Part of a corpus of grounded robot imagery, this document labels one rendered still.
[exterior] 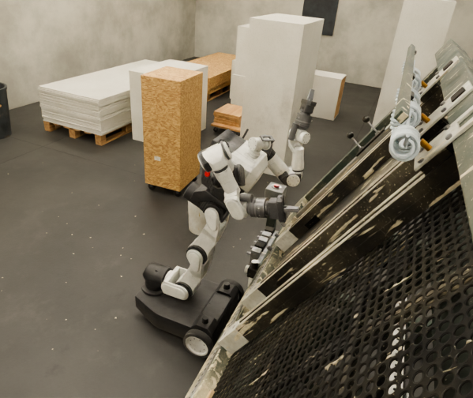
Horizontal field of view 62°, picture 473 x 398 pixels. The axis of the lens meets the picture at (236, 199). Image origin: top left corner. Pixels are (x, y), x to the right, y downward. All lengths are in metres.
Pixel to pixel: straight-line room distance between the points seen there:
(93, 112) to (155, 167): 1.56
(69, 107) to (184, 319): 3.80
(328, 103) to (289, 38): 2.99
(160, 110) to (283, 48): 1.49
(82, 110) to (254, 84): 2.31
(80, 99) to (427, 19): 4.45
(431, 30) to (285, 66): 2.06
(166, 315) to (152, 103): 2.13
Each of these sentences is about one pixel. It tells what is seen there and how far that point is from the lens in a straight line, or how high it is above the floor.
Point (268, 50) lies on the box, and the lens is 4.61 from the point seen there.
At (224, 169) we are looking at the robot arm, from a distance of 1.65.
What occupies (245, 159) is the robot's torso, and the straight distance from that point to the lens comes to 2.04.
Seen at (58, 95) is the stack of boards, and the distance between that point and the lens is 5.92.
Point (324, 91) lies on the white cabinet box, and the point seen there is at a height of 0.48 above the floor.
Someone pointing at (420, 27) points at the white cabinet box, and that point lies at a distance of 5.82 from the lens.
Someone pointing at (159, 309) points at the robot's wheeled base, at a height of 0.17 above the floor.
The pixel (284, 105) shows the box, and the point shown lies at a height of 0.90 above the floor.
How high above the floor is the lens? 2.18
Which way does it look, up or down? 30 degrees down
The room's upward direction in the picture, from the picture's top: 5 degrees clockwise
